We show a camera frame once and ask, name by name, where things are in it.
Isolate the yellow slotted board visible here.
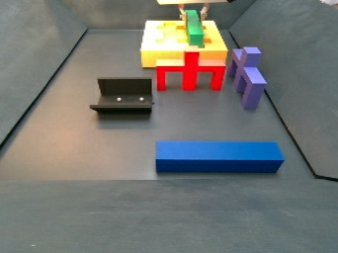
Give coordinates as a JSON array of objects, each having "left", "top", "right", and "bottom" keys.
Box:
[{"left": 140, "top": 21, "right": 228, "bottom": 68}]

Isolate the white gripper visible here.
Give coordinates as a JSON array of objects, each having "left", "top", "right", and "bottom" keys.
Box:
[{"left": 156, "top": 0, "right": 230, "bottom": 21}]

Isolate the red cross-shaped block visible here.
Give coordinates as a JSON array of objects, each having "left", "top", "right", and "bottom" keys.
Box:
[{"left": 156, "top": 50, "right": 226, "bottom": 91}]

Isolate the green rectangular block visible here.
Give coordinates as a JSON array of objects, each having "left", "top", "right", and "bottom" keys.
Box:
[{"left": 184, "top": 10, "right": 204, "bottom": 48}]

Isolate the black angle bracket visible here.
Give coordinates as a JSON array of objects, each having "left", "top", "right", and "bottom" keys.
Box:
[{"left": 89, "top": 77, "right": 154, "bottom": 114}]

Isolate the blue rectangular block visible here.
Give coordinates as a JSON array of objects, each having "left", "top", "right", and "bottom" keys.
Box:
[{"left": 156, "top": 140, "right": 283, "bottom": 173}]

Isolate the purple cross-shaped block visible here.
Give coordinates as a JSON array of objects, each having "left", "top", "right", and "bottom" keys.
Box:
[{"left": 227, "top": 46, "right": 267, "bottom": 110}]

